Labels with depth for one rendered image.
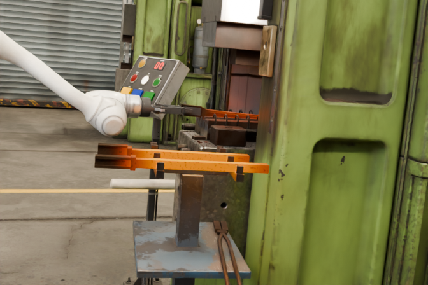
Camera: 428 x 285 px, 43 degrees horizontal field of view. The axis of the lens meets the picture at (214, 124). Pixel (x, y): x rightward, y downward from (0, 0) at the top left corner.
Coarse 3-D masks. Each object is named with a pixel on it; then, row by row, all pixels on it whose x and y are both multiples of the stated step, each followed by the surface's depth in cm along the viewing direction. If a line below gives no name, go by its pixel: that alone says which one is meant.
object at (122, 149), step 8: (104, 144) 149; (112, 144) 150; (120, 144) 151; (104, 152) 149; (112, 152) 150; (120, 152) 150; (128, 152) 149; (136, 152) 150; (144, 152) 150; (152, 152) 151; (160, 152) 151; (168, 152) 152; (176, 152) 152; (184, 152) 153; (192, 152) 154; (200, 152) 155; (208, 152) 156; (208, 160) 154; (216, 160) 154; (224, 160) 155; (240, 160) 156; (248, 160) 156
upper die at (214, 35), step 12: (204, 24) 217; (216, 24) 200; (228, 24) 202; (240, 24) 203; (204, 36) 216; (216, 36) 201; (228, 36) 202; (240, 36) 204; (252, 36) 205; (240, 48) 204; (252, 48) 206
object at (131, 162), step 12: (96, 156) 136; (108, 156) 137; (120, 156) 138; (132, 156) 138; (108, 168) 137; (120, 168) 138; (132, 168) 137; (144, 168) 139; (168, 168) 140; (180, 168) 141; (192, 168) 141; (204, 168) 142; (216, 168) 142; (228, 168) 143; (252, 168) 144; (264, 168) 145
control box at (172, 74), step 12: (156, 60) 261; (168, 60) 255; (132, 72) 270; (144, 72) 263; (156, 72) 256; (168, 72) 250; (180, 72) 251; (132, 84) 265; (144, 84) 258; (168, 84) 248; (180, 84) 252; (156, 96) 246; (168, 96) 249
